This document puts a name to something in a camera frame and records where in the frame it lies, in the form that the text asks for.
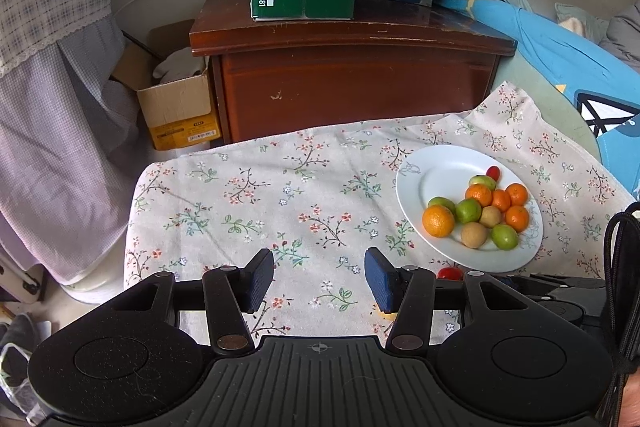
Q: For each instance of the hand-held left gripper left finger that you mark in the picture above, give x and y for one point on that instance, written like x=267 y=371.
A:
x=260 y=281

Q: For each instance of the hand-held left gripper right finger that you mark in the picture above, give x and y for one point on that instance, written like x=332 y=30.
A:
x=379 y=281

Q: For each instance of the red cherry tomato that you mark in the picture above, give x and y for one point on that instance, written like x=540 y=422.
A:
x=449 y=273
x=493 y=171

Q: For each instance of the large orange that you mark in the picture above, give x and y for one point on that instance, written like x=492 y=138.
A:
x=438 y=221

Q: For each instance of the green jujube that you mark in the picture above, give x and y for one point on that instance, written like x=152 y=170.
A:
x=441 y=203
x=482 y=181
x=503 y=236
x=468 y=211

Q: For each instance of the round tan fruit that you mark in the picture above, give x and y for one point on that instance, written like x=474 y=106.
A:
x=490 y=216
x=474 y=236

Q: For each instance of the white ceramic plate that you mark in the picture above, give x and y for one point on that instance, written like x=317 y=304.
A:
x=440 y=177

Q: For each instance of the floral tablecloth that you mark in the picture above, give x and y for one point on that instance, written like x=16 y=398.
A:
x=280 y=202

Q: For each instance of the open cardboard box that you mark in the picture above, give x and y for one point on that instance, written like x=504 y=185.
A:
x=175 y=112

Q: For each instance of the green bed sheet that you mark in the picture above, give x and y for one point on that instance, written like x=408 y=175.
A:
x=540 y=107

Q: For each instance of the brown wooden nightstand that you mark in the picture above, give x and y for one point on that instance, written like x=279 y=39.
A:
x=350 y=82

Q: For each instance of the white cloth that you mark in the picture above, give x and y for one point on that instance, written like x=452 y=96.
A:
x=180 y=64

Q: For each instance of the lavender checked sheet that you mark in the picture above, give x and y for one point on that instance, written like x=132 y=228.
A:
x=60 y=147

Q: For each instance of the blue printed blanket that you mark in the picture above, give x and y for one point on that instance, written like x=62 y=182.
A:
x=560 y=57

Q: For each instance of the clear plastic bag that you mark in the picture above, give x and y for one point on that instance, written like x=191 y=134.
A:
x=17 y=382

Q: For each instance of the grey padded cloth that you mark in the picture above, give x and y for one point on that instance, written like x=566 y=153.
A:
x=622 y=37

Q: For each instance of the pale teal cloth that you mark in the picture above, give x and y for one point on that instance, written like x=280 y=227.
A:
x=580 y=19

